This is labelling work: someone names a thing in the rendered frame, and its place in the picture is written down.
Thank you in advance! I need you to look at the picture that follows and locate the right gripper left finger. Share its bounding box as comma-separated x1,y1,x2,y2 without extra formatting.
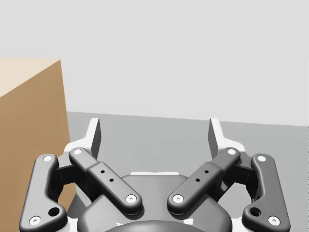
18,117,143,232

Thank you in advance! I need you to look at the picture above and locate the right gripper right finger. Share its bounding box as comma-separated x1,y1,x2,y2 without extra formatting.
167,117,291,232

